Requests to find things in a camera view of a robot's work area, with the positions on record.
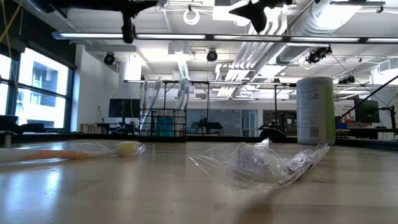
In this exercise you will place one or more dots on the round black ceiling spotlight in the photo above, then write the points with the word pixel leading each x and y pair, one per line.
pixel 109 58
pixel 212 55

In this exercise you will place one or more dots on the black background robot arm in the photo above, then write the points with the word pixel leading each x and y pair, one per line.
pixel 210 125

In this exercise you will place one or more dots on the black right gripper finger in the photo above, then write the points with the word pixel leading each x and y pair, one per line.
pixel 247 10

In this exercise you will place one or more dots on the silver ventilation duct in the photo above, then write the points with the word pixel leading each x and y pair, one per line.
pixel 292 53

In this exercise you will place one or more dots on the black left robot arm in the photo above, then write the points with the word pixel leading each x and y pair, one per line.
pixel 87 4

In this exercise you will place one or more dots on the orange wrapped toothbrush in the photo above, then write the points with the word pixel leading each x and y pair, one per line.
pixel 62 154

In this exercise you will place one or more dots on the green toothbrush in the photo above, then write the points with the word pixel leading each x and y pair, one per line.
pixel 157 90

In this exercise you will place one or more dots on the large window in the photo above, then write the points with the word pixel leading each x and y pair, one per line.
pixel 43 81

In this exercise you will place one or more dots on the black ceiling-mounted device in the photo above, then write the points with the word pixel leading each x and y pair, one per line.
pixel 317 54

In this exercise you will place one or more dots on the white poster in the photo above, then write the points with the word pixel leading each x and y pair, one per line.
pixel 343 107

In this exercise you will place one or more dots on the black office chair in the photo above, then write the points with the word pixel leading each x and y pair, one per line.
pixel 272 133

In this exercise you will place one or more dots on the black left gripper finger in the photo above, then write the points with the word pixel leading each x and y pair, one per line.
pixel 143 4

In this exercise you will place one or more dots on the blue toothbrush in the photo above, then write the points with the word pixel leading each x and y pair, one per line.
pixel 145 93

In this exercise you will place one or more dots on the white wipes canister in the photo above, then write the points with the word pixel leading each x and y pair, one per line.
pixel 314 112

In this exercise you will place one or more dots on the long ceiling light bar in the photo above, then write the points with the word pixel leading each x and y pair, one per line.
pixel 323 39

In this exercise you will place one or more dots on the clear plastic bag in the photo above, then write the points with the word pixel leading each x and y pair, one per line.
pixel 255 168

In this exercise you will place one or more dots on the black computer monitor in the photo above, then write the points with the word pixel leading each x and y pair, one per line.
pixel 124 108
pixel 367 110

